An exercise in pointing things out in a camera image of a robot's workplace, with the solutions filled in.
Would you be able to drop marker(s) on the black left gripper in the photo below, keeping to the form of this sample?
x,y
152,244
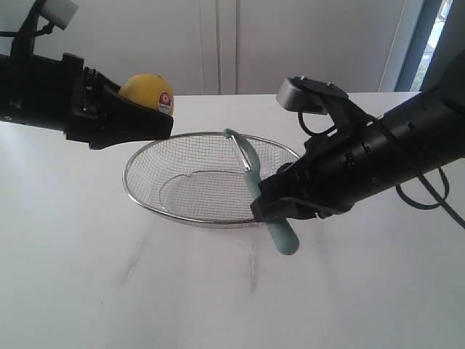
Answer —
x,y
81,102

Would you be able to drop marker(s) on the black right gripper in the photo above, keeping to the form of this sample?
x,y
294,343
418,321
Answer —
x,y
333,175

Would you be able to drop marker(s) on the teal handled peeler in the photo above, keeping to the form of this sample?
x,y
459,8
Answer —
x,y
282,234

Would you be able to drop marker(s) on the yellow lemon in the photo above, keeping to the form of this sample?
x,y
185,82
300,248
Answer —
x,y
151,91

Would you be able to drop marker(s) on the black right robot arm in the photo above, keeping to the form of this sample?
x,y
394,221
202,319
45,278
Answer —
x,y
433,124

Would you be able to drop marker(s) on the oval wire mesh basket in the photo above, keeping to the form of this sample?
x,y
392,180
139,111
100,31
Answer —
x,y
199,178

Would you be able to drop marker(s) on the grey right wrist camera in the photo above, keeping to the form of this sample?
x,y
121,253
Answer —
x,y
301,94

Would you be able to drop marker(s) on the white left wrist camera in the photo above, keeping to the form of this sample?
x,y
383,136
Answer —
x,y
59,12

